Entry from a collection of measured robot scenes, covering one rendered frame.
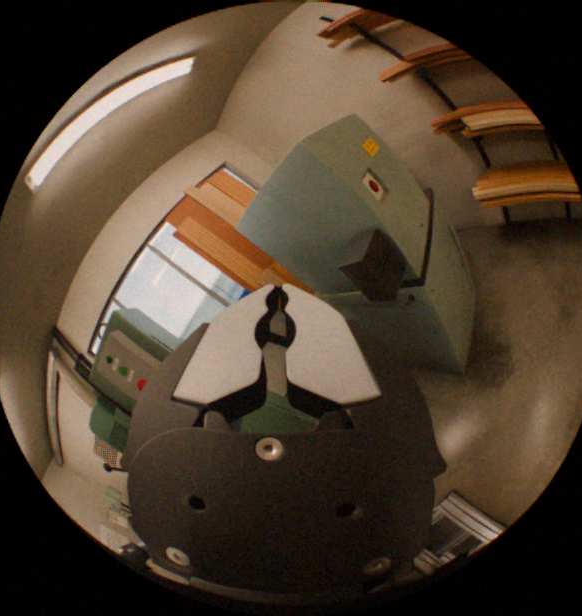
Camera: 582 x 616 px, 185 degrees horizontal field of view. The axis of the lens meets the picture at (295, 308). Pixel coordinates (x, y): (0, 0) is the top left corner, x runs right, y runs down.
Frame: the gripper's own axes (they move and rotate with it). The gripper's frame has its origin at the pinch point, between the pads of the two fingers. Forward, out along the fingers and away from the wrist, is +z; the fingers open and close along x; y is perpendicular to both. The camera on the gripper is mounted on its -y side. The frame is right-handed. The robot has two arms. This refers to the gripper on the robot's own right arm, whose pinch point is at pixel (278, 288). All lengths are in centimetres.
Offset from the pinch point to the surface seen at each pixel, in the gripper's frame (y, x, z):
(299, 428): 55, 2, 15
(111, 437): 42, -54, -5
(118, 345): 15.7, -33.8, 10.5
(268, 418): 46.7, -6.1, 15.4
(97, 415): 36, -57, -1
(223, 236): 31, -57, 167
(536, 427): 57, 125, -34
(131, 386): 23.6, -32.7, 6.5
